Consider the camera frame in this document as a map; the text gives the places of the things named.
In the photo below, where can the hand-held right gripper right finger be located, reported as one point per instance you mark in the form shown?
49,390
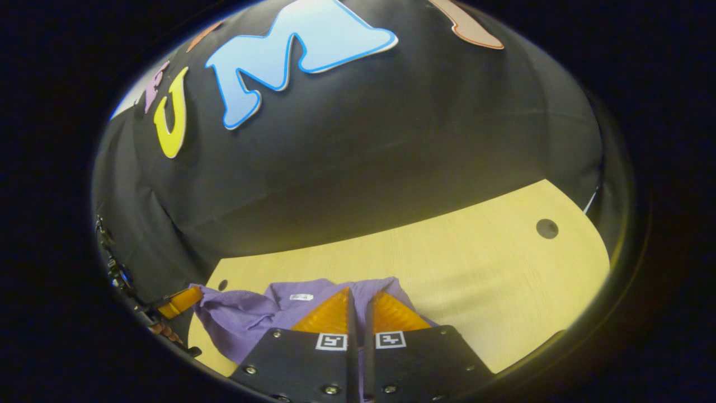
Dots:
369,358

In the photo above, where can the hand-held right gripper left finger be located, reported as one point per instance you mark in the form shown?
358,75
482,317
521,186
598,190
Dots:
352,358

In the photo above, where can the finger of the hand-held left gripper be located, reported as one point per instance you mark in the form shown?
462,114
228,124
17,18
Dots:
179,303
168,333

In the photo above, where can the purple button shirt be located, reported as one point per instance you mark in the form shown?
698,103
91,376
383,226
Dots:
246,319

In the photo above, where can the black backdrop cloth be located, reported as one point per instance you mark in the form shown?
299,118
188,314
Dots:
391,140

